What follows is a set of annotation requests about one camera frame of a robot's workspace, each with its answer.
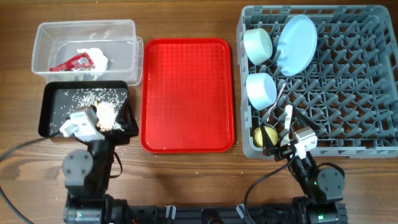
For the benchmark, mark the light blue plate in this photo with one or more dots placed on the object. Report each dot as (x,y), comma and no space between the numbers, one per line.
(297,45)

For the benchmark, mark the clear plastic bin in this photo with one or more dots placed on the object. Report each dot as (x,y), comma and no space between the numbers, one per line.
(57,42)

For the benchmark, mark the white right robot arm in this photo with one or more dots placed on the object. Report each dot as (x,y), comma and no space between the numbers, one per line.
(322,184)

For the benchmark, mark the white plastic fork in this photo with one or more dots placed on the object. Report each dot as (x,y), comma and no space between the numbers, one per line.
(271,109)

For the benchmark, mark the rice and food scraps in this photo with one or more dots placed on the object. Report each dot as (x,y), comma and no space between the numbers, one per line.
(107,101)

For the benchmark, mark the white napkin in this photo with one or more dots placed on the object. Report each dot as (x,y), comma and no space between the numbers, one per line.
(99,59)

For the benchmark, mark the yellow plastic cup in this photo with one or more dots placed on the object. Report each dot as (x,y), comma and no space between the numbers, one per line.
(257,138)

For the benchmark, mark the light blue bowl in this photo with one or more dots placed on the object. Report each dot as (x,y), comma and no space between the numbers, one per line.
(261,90)

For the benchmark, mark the white plastic spoon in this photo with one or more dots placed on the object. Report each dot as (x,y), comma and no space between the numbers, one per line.
(287,122)

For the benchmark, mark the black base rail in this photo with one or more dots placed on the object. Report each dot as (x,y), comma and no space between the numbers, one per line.
(217,214)

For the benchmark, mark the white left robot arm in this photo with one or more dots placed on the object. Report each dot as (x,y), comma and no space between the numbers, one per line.
(87,172)

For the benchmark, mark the grey dishwasher rack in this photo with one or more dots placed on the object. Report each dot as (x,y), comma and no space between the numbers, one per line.
(349,88)

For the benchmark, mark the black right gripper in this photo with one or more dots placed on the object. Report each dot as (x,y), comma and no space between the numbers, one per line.
(269,149)

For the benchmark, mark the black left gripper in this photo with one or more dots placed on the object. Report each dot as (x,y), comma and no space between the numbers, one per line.
(127,124)

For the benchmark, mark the red plastic tray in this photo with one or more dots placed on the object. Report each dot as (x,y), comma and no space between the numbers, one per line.
(187,96)

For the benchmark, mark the black tray bin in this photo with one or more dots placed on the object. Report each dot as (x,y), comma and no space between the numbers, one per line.
(50,89)

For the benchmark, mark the red wrapper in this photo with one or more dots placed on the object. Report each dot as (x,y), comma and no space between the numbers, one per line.
(79,62)

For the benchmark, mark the green bowl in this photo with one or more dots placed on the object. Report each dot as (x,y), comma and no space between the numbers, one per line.
(258,45)

